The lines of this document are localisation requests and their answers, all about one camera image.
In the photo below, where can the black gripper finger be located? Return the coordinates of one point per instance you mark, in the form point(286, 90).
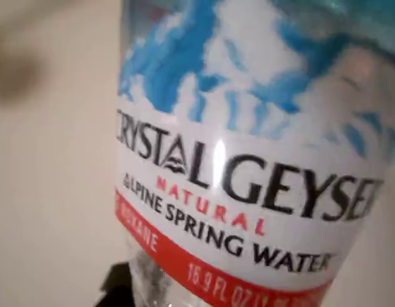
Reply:
point(116, 284)

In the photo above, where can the clear plastic water bottle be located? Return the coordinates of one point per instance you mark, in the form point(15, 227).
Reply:
point(248, 153)

